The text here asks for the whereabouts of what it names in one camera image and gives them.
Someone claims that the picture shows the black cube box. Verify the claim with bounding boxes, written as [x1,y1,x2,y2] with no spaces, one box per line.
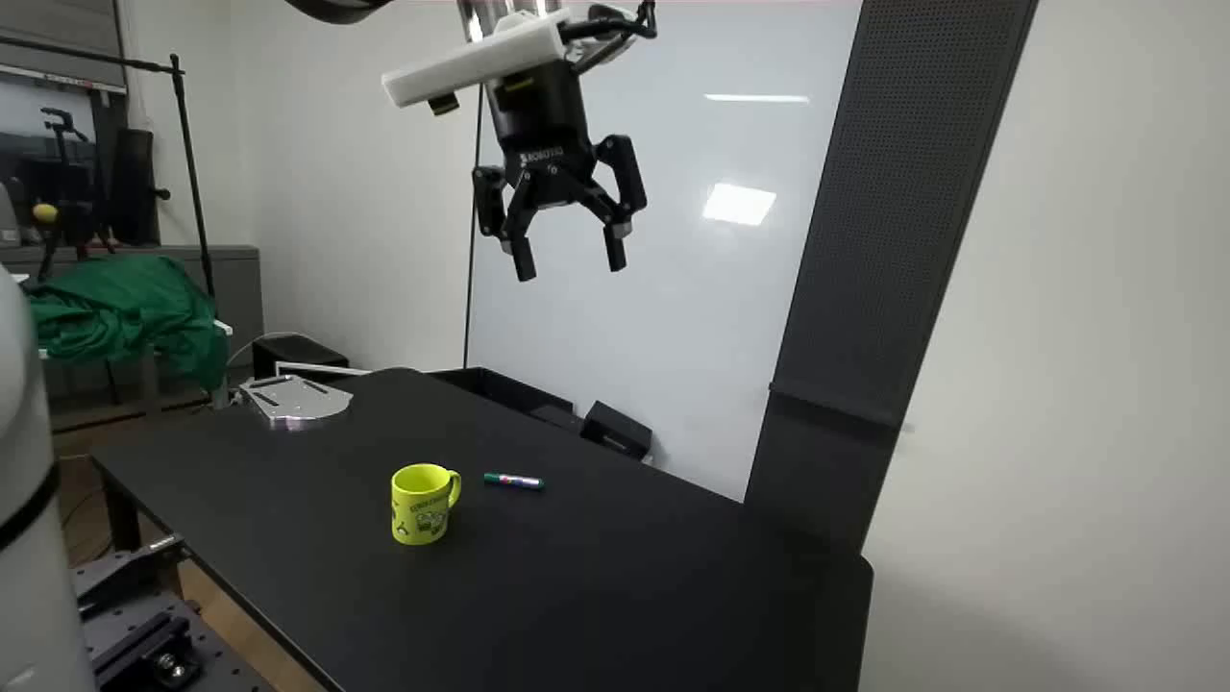
[250,329,355,384]

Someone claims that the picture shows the flat black box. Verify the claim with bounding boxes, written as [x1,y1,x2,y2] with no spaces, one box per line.
[427,364,586,435]

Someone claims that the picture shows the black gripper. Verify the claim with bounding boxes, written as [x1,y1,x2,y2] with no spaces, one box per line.
[471,54,652,287]

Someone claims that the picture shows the black tripod with yellow knob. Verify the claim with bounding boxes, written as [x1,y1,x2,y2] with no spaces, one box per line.
[26,102,87,284]

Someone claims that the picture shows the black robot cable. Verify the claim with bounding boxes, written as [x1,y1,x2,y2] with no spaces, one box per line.
[558,0,664,68]

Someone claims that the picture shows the black perforated breadboard table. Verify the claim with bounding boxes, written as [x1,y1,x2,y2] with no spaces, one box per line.
[71,533,280,692]

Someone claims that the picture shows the yellow mug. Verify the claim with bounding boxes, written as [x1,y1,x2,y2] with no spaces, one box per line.
[390,462,467,555]

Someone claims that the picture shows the black light stand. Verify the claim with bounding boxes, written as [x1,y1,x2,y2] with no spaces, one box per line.
[0,29,225,300]

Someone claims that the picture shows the large whiteboard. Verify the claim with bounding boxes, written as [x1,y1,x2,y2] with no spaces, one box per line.
[460,0,865,502]

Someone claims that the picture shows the small black box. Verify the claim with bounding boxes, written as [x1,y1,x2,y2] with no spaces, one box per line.
[576,400,658,464]

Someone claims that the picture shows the green marker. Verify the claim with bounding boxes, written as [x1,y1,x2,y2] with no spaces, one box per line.
[479,469,550,497]

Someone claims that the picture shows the green cloth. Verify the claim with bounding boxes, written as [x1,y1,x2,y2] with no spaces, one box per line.
[21,248,236,392]

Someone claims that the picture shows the dark grey wall pillar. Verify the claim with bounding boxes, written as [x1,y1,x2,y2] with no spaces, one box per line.
[741,0,1046,556]

